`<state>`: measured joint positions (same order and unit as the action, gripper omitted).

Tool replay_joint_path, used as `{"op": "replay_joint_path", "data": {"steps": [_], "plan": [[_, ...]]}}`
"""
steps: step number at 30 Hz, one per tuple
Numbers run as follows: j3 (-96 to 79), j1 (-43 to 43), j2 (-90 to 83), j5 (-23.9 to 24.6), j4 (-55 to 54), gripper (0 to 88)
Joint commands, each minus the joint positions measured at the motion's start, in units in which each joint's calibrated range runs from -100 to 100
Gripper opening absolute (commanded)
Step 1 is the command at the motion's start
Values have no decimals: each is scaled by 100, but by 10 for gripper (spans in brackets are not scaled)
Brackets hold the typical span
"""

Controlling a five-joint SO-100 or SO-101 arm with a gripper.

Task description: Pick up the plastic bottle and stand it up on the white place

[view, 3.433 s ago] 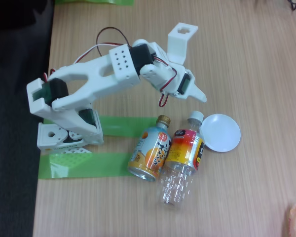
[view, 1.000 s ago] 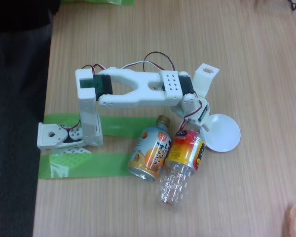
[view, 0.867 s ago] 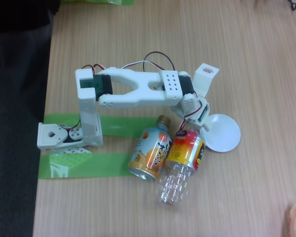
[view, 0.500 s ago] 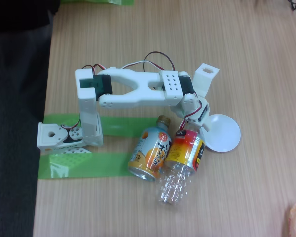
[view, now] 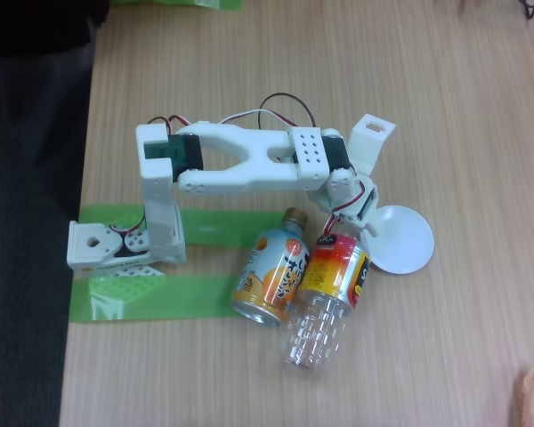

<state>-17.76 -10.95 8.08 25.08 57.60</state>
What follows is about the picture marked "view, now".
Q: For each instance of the short green tape strip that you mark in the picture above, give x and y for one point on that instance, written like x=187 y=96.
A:
x=222 y=227

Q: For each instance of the orange juice bottle can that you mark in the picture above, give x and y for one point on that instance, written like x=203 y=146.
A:
x=271 y=271

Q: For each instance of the clear plastic bottle red label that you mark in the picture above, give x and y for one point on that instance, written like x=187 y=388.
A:
x=334 y=267

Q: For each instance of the white round plate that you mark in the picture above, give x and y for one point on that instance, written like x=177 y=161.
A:
x=405 y=244

